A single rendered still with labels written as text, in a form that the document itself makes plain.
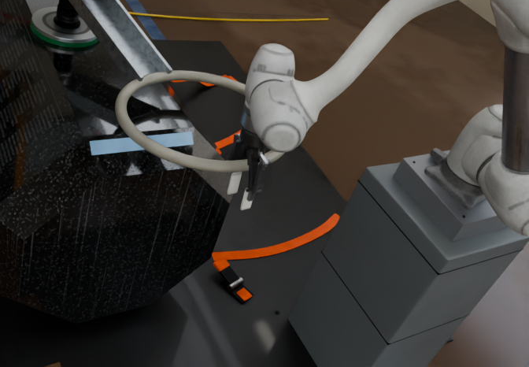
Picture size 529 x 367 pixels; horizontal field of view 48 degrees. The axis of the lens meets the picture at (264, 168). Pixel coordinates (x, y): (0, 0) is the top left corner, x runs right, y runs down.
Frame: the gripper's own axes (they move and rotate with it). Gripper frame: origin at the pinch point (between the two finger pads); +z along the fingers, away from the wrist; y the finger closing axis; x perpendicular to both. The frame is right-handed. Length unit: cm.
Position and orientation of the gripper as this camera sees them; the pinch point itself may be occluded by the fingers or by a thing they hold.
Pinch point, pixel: (240, 191)
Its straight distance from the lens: 156.9
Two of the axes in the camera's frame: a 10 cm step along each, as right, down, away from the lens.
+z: -2.2, 8.0, 5.5
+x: -8.0, 1.7, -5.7
